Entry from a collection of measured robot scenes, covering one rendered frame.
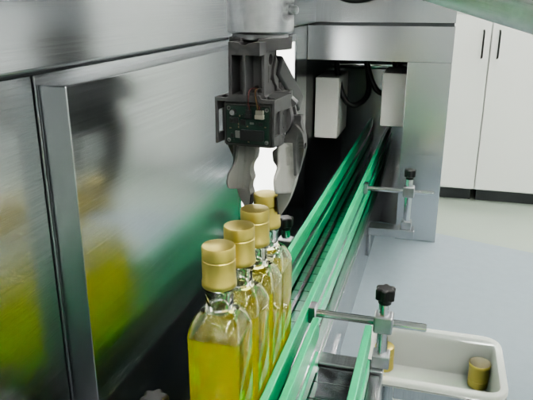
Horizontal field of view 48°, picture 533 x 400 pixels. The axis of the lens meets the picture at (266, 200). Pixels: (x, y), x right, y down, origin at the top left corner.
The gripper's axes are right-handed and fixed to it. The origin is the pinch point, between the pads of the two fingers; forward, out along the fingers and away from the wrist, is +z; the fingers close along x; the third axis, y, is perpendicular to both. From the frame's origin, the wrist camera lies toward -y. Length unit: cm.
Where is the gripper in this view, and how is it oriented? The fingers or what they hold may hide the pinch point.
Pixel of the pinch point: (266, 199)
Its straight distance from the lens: 75.2
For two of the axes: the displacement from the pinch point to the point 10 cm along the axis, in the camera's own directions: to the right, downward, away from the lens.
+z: 0.0, 9.5, 3.2
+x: 9.4, 1.1, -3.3
